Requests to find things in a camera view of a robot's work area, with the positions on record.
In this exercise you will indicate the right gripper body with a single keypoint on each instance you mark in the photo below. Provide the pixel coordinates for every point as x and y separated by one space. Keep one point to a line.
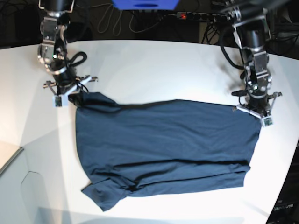
66 81

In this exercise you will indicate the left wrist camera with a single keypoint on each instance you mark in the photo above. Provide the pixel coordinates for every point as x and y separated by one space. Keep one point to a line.
266 121

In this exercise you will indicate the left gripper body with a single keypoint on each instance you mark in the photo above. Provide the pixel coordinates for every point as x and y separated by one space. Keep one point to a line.
258 107

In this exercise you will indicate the black power strip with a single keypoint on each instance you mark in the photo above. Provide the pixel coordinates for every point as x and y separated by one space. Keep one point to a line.
202 17

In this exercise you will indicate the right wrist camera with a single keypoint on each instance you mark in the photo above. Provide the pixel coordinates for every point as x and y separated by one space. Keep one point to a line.
60 100

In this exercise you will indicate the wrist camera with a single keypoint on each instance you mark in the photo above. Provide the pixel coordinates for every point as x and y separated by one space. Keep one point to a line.
266 121
60 100

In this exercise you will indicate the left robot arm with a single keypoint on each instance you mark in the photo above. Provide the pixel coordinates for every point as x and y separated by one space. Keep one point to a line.
251 33

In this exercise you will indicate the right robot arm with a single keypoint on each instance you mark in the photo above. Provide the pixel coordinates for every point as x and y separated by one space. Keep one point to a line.
52 52

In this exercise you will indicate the blue box overhead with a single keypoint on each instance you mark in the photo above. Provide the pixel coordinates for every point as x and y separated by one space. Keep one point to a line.
145 4

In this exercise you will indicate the dark blue t-shirt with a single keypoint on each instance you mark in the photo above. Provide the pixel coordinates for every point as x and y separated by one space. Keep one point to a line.
170 147

